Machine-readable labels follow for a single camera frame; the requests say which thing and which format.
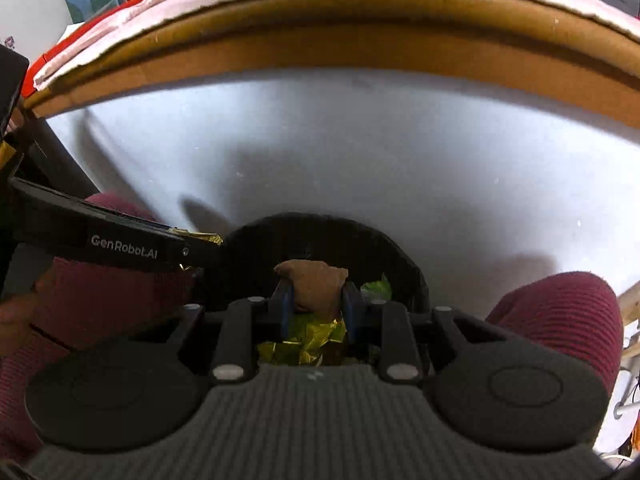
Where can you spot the gold snack bag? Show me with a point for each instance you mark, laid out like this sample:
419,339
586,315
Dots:
305,345

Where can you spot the wooden table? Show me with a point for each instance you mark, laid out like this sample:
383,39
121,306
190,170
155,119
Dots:
325,40

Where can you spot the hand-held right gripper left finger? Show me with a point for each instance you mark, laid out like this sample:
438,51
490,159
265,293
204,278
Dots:
282,310

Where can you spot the wooden slatted frame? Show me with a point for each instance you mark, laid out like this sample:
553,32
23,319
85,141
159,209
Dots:
629,350

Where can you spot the black trash bin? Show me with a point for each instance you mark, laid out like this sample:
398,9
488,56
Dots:
325,240

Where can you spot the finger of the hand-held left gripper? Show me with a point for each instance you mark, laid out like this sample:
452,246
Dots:
205,256

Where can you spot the green white packet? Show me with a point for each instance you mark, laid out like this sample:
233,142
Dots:
376,287

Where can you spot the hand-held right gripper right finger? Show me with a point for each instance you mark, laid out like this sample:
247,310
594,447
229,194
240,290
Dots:
354,312

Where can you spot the brown paper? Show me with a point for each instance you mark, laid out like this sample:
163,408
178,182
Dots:
315,282

